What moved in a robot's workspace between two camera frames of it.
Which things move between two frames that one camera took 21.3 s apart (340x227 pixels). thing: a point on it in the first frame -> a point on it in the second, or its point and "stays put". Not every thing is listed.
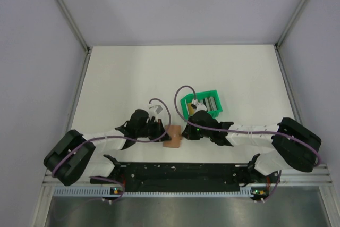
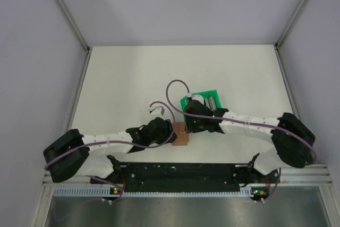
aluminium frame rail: (321, 175) stays put
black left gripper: (159, 131) -> (168, 133)
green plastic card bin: (214, 113) stays put
